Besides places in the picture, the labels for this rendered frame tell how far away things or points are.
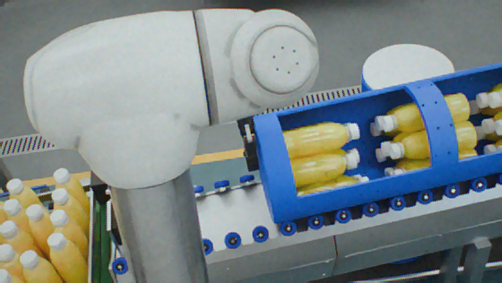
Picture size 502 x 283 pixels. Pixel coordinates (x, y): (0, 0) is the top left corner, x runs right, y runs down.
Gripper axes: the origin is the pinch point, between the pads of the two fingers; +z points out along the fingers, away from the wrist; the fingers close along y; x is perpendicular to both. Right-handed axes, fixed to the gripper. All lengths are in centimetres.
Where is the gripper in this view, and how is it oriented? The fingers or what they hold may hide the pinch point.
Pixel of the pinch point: (252, 159)
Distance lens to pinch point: 143.0
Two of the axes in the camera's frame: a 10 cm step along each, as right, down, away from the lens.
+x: 9.8, -2.1, 0.4
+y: 1.8, 6.8, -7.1
